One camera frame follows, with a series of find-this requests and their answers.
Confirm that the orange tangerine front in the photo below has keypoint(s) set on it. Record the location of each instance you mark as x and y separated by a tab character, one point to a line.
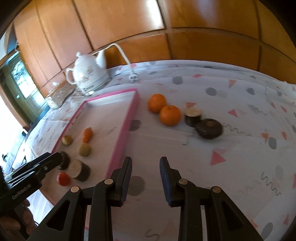
170	115

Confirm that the red tomato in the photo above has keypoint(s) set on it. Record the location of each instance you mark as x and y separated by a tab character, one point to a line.
63	179

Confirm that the white ceramic electric kettle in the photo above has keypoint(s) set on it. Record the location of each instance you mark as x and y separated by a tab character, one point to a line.
86	74

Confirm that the small dark cut cylinder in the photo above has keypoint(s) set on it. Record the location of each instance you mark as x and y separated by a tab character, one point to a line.
192	116

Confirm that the pink shallow tray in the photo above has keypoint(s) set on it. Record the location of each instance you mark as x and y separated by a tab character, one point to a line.
109	116

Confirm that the orange carrot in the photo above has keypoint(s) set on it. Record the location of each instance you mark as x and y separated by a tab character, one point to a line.
87	135

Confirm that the wooden panel cabinet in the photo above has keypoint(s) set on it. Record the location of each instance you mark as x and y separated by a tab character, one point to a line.
242	33

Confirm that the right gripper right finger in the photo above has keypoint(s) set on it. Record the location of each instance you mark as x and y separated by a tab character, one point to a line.
224	220

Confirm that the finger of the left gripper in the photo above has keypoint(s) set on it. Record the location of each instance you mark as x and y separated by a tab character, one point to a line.
32	163
47	165

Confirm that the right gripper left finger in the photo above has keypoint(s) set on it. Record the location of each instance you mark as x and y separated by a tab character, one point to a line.
66	221

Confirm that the large dark cut cylinder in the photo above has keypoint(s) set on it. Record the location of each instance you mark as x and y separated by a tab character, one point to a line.
78	170

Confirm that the beige round fruit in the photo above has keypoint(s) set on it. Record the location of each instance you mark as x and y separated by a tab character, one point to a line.
67	140
84	150

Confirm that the person left hand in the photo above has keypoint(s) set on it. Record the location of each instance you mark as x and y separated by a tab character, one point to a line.
11	228

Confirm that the patterned white tablecloth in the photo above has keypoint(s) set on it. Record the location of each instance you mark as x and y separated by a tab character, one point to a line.
253	161

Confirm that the wooden framed glass door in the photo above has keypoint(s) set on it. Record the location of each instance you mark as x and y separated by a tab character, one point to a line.
21	90

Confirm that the orange tangerine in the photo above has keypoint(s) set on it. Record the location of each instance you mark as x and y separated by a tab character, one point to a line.
156	103
170	115

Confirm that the dark oval fruit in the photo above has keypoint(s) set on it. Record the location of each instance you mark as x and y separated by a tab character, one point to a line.
209	128

